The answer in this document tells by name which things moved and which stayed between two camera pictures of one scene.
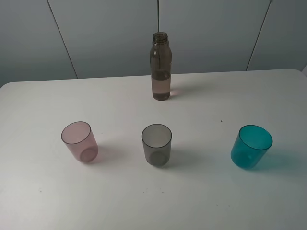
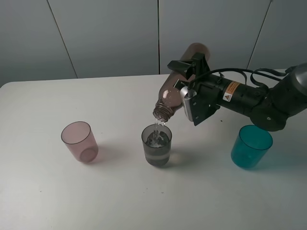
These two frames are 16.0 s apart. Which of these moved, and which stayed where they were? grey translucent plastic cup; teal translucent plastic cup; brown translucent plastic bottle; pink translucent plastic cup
Moved: brown translucent plastic bottle
Stayed: grey translucent plastic cup; teal translucent plastic cup; pink translucent plastic cup
